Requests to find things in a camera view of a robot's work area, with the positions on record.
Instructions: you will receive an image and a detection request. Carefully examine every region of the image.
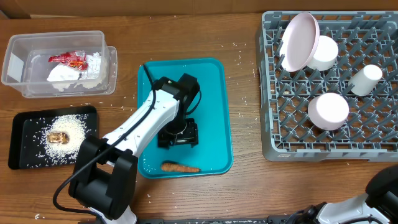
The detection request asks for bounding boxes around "light green bowl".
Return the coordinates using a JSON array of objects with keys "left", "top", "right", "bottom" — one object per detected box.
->
[{"left": 307, "top": 35, "right": 338, "bottom": 71}]

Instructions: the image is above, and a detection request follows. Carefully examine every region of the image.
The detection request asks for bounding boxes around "orange carrot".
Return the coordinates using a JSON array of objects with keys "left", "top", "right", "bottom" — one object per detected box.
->
[{"left": 161, "top": 162, "right": 201, "bottom": 173}]

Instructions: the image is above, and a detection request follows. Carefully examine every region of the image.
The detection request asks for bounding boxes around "grey dishwasher rack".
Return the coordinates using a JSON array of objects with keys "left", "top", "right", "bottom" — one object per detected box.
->
[{"left": 256, "top": 11, "right": 397, "bottom": 162}]

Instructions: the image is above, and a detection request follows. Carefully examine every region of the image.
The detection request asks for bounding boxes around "large white plate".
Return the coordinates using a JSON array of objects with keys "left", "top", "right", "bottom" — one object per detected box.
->
[{"left": 279, "top": 12, "right": 320, "bottom": 72}]

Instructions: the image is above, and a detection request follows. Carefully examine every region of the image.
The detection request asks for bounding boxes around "spilled white rice pile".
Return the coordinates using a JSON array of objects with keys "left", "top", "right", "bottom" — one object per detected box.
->
[{"left": 20, "top": 113, "right": 97, "bottom": 168}]

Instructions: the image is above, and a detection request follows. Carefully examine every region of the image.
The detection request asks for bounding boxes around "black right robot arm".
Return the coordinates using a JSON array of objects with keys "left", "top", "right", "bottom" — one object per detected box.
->
[{"left": 285, "top": 165, "right": 397, "bottom": 224}]

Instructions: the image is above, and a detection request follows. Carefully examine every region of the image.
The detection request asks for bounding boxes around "teal plastic tray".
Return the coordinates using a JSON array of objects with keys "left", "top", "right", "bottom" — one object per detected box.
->
[{"left": 138, "top": 58, "right": 233, "bottom": 179}]

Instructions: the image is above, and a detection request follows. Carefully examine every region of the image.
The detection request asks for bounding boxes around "black plastic tray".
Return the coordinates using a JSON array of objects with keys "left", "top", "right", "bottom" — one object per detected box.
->
[{"left": 8, "top": 106, "right": 98, "bottom": 170}]

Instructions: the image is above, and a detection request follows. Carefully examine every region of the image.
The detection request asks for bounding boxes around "white tissue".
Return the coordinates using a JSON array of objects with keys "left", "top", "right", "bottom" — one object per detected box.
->
[{"left": 79, "top": 52, "right": 101, "bottom": 80}]

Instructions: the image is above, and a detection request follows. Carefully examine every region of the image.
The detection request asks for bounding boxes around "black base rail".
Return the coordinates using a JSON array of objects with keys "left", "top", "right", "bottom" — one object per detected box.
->
[{"left": 77, "top": 216, "right": 299, "bottom": 224}]

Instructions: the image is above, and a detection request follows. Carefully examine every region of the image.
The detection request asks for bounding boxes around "clear plastic bin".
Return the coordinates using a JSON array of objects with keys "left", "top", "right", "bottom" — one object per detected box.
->
[{"left": 1, "top": 30, "right": 118, "bottom": 98}]

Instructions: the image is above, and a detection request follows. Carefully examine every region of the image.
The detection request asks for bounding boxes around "white paper cup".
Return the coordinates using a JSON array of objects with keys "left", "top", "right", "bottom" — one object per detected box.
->
[{"left": 348, "top": 65, "right": 382, "bottom": 96}]

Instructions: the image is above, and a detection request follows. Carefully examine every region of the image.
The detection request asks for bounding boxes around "white crumpled napkin in bin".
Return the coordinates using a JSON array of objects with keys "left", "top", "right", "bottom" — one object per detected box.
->
[{"left": 47, "top": 63, "right": 81, "bottom": 91}]

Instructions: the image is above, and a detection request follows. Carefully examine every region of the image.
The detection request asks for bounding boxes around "brown food scrap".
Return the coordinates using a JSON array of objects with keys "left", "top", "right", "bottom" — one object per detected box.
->
[{"left": 47, "top": 132, "right": 70, "bottom": 144}]

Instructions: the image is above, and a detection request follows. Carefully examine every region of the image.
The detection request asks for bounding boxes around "red snack wrapper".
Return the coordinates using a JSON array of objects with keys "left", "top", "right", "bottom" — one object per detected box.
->
[{"left": 48, "top": 50, "right": 88, "bottom": 70}]

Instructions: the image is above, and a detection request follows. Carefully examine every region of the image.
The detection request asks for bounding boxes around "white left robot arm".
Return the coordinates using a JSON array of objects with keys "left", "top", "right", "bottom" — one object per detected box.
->
[{"left": 53, "top": 73, "right": 201, "bottom": 223}]

